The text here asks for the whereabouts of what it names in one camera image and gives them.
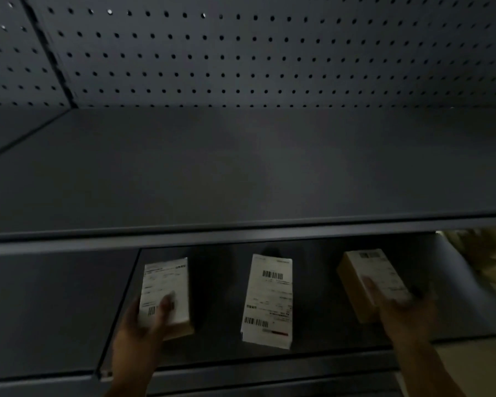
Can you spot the person's right thumb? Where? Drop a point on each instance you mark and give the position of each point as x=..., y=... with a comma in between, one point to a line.
x=374, y=290

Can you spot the dark grey pegboard panel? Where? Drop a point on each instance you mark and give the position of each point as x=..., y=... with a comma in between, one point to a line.
x=272, y=53

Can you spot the person's left hand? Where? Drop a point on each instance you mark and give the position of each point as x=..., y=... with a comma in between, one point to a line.
x=137, y=339

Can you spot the person's left thumb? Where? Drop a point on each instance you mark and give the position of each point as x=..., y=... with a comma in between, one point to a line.
x=165, y=310

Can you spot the person's left forearm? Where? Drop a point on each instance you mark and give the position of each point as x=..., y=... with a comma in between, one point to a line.
x=129, y=382

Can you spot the person's right hand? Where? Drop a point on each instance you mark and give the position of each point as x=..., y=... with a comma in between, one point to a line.
x=405, y=320

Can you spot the small labelled cardboard box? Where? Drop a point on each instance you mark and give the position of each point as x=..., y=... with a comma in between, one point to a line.
x=165, y=281

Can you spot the brown labelled cardboard box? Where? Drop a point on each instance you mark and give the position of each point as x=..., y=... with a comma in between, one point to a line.
x=361, y=270

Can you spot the person's right forearm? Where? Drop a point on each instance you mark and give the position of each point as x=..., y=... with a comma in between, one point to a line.
x=428, y=372

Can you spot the white labelled parcel box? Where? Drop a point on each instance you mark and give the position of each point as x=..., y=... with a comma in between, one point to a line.
x=268, y=301

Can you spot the dark grey metal shelf board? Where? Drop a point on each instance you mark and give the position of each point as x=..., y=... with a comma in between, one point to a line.
x=248, y=169

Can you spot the dark grey lower shelf board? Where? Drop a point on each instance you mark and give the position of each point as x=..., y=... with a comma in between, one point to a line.
x=314, y=326

